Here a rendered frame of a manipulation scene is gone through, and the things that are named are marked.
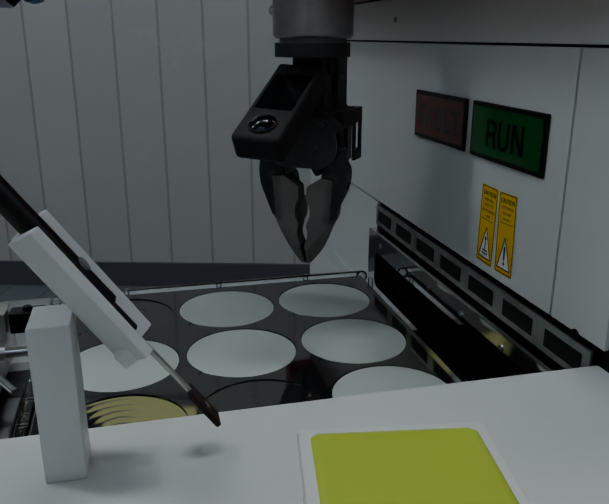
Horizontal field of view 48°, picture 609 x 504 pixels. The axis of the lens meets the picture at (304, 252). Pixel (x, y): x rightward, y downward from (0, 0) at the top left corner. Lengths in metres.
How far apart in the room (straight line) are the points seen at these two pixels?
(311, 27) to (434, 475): 0.46
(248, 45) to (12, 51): 1.06
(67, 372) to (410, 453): 0.17
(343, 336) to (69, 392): 0.37
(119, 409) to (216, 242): 2.77
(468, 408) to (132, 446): 0.20
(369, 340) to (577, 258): 0.23
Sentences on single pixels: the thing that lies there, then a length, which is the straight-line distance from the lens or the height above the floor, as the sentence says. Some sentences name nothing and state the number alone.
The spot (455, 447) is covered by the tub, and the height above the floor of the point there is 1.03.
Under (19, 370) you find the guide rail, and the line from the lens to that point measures 0.77.
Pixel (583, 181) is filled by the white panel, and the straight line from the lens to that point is 0.50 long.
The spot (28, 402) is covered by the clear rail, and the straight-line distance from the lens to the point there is 0.59.
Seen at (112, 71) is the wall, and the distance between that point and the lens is 3.28.
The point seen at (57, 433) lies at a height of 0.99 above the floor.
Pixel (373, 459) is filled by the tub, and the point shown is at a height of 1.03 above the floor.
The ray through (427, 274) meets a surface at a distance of 0.72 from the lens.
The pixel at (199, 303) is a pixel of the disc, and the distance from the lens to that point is 0.75.
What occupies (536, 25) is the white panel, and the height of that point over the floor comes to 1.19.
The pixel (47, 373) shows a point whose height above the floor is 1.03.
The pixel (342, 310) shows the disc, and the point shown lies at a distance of 0.73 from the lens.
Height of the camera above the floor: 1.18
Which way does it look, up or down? 18 degrees down
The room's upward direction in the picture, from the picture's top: straight up
